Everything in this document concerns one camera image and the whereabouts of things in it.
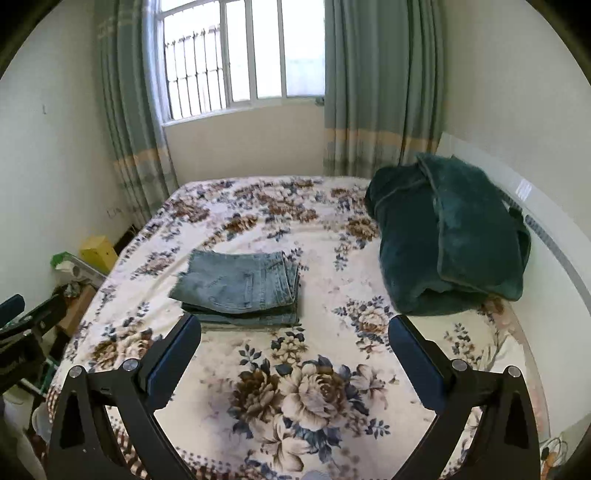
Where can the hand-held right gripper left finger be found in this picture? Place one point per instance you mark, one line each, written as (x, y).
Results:
(168, 364)

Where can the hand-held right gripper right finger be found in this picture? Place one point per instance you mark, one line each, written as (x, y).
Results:
(415, 364)

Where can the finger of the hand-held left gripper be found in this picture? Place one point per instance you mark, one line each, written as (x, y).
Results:
(34, 314)

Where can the blue denim pants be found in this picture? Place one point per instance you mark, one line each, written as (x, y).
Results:
(240, 288)

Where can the brown cardboard box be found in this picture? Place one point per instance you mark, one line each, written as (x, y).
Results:
(76, 307)

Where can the green and white box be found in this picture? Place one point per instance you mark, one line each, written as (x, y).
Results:
(74, 266)

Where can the yellow box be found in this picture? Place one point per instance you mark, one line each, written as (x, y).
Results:
(98, 251)

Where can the floral bed sheet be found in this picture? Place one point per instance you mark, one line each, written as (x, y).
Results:
(295, 350)

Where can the dark green plush blanket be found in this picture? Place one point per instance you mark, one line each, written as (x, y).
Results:
(448, 235)

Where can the white headboard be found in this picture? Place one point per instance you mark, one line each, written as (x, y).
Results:
(526, 258)

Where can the green striped curtain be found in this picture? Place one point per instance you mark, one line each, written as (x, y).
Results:
(131, 106)
(383, 87)

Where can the barred window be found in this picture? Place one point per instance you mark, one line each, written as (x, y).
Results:
(240, 55)

